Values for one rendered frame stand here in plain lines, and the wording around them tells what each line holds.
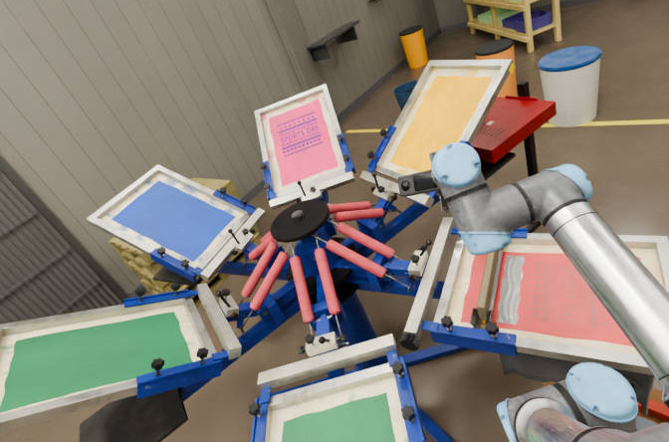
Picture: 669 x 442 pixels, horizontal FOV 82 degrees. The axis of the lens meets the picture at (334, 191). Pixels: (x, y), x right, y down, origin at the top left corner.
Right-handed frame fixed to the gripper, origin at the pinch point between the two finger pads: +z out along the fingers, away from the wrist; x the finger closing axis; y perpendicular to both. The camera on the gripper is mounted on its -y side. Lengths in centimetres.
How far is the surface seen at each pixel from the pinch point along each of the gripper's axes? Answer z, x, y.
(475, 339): 51, -55, 3
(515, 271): 78, -38, 27
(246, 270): 123, -18, -117
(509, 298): 68, -46, 20
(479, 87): 118, 55, 39
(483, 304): 55, -44, 9
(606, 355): 40, -62, 40
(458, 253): 89, -28, 6
